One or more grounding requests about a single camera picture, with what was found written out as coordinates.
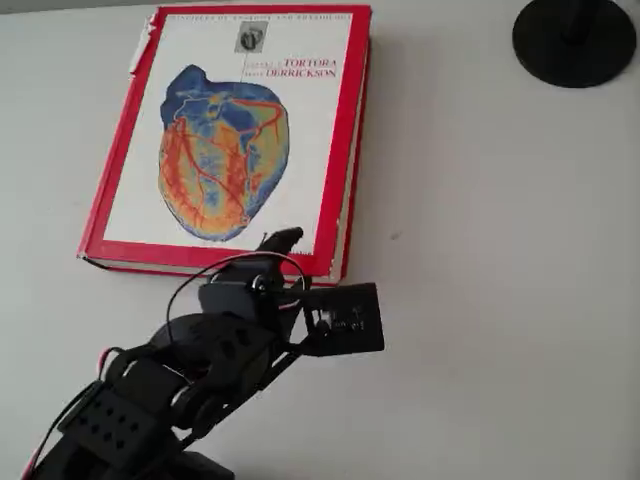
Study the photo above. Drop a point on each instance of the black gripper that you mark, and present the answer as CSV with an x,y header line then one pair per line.
x,y
272,261

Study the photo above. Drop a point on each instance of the red anatomy textbook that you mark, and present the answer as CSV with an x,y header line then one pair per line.
x,y
225,150

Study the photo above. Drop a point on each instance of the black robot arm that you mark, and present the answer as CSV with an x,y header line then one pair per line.
x,y
125,385

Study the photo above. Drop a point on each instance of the black round stand base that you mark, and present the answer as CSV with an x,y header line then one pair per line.
x,y
550,55

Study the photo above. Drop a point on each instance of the black camera box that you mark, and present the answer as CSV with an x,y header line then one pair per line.
x,y
360,320

